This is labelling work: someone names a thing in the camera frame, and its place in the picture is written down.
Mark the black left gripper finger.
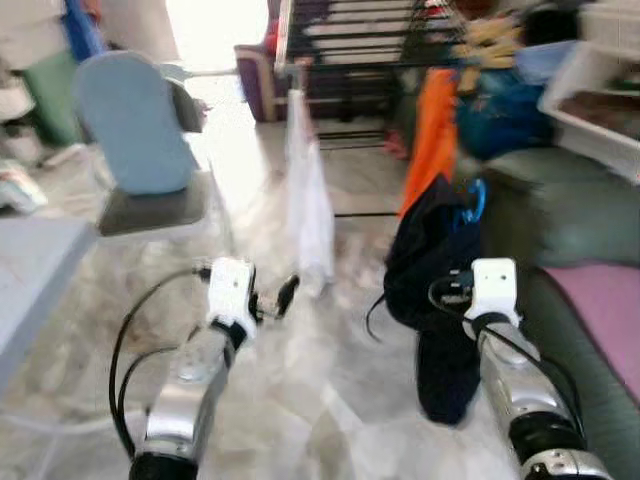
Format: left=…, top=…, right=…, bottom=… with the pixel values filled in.
left=274, top=272, right=301, bottom=321

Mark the navy blue garment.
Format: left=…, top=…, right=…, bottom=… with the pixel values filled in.
left=383, top=175, right=486, bottom=426

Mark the blue plastic hanger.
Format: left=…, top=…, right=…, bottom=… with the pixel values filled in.
left=460, top=178, right=488, bottom=224

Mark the white shirt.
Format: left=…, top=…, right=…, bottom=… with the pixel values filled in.
left=285, top=90, right=336, bottom=296

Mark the green leather sofa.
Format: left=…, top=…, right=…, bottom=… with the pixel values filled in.
left=480, top=150, right=640, bottom=480

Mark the pink mat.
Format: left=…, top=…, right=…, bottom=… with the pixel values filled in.
left=545, top=263, right=640, bottom=401

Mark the orange shirt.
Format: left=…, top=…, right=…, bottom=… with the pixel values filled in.
left=398, top=68, right=461, bottom=219

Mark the purple armchair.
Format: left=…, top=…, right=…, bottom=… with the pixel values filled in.
left=235, top=45, right=291, bottom=123

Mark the light blue cushion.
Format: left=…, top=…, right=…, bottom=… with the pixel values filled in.
left=72, top=50, right=201, bottom=196

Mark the white plastic storage bin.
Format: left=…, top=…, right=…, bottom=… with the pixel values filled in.
left=538, top=0, right=640, bottom=181

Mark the light blue garment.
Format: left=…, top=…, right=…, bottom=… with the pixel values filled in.
left=515, top=40, right=581, bottom=86

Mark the beige yellow garment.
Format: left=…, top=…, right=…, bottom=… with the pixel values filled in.
left=458, top=15, right=521, bottom=71

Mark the white blue tissue pack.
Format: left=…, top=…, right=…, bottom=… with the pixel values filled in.
left=0, top=160, right=49, bottom=216

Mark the black cloth bundle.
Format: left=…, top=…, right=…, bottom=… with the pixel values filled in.
left=520, top=5, right=586, bottom=46

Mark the black metal drying rack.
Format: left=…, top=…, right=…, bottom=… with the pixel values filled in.
left=272, top=0, right=471, bottom=151

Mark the green storage box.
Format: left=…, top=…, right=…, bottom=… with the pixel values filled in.
left=22, top=50, right=86, bottom=146

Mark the blue hanging towel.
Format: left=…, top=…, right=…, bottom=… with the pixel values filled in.
left=62, top=0, right=106, bottom=63

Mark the white storage box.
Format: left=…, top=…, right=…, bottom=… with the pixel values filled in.
left=0, top=0, right=71, bottom=71

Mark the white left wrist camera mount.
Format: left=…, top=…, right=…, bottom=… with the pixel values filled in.
left=206, top=257, right=259, bottom=339

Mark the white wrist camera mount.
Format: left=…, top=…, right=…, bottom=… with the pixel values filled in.
left=470, top=258, right=521, bottom=326
left=206, top=257, right=259, bottom=339

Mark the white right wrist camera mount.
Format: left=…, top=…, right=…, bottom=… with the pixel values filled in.
left=470, top=258, right=521, bottom=326

